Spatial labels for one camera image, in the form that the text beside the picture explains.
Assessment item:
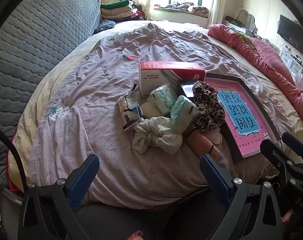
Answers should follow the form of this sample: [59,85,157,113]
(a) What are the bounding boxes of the cream teddy bear purple bow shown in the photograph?
[142,102,162,120]

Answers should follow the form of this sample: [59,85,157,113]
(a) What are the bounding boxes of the person's right hand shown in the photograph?
[280,209,297,240]

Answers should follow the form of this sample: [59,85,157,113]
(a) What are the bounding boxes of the pile of folded clothes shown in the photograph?
[100,0,144,22]

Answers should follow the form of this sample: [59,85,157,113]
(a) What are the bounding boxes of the white cabinet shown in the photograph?
[279,47,303,74]

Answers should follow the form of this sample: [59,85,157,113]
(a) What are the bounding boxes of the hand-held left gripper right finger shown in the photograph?
[199,154,284,240]

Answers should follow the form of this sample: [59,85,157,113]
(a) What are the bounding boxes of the clear plastic bag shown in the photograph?
[291,72,303,90]

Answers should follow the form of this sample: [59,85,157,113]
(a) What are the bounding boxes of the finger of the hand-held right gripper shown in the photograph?
[281,132,303,160]
[259,139,295,178]

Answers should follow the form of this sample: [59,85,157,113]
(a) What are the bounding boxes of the white floral scrunchie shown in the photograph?
[132,116,183,155]

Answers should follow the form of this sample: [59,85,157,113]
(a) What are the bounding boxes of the dark speckled cloth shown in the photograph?
[94,20,116,35]

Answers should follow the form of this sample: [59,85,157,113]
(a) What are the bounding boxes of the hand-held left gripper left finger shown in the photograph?
[18,154,100,240]

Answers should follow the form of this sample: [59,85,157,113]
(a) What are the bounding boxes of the grey quilted cover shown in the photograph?
[0,0,102,188]

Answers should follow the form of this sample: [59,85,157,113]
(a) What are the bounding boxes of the pink quilt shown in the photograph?
[208,24,303,120]

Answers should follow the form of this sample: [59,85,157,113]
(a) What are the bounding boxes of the purple printed blanket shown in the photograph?
[29,21,303,209]

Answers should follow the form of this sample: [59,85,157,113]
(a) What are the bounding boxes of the white and blue snack packet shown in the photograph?
[117,83,144,132]

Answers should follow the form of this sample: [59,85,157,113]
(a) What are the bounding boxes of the leopard print scrunchie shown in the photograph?
[193,81,226,133]

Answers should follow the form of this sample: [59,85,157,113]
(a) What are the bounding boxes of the black cable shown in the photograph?
[0,124,29,188]

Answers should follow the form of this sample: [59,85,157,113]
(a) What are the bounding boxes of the black cardboard box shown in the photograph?
[179,80,199,100]

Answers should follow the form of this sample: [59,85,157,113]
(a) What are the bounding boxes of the green and white tissue pack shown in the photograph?
[170,95,198,133]
[147,84,178,117]

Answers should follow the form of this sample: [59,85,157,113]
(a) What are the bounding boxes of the red and white tissue box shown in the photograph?
[138,61,206,98]

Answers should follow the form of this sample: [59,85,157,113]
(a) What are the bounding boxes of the white round fan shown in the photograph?
[239,10,255,32]

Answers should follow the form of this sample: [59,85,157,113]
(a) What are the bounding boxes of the black television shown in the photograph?
[277,14,303,55]

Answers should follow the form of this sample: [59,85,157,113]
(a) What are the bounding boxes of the clothes on window sill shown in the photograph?
[154,2,209,18]

